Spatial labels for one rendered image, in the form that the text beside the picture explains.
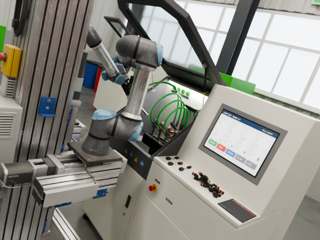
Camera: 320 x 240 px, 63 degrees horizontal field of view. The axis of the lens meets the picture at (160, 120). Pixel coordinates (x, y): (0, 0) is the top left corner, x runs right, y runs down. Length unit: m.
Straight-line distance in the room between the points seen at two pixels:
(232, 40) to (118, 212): 4.59
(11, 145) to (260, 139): 1.31
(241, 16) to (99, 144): 5.00
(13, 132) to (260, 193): 1.30
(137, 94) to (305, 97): 4.58
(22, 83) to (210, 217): 1.14
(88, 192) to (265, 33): 5.30
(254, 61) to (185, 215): 4.78
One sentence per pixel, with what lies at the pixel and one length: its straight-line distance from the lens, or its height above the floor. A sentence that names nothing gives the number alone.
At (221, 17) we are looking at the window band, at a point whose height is 2.82.
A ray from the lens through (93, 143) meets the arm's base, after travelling 1.40.
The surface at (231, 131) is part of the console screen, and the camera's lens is 1.72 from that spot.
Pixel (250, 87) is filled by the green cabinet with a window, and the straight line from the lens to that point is 5.05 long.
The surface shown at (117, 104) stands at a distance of 4.94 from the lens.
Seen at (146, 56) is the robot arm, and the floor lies 1.60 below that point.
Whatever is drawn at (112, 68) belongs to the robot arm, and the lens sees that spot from 1.90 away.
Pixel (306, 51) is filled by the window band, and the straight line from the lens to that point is 5.77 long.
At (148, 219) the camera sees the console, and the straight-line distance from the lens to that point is 1.87.
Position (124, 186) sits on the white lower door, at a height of 0.62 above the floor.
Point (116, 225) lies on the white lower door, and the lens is 2.20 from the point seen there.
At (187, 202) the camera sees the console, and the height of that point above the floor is 0.88.
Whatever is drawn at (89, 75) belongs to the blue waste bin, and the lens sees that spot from 8.10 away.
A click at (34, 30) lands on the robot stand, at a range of 1.28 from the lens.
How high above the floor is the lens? 1.64
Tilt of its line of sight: 14 degrees down
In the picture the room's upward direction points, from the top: 18 degrees clockwise
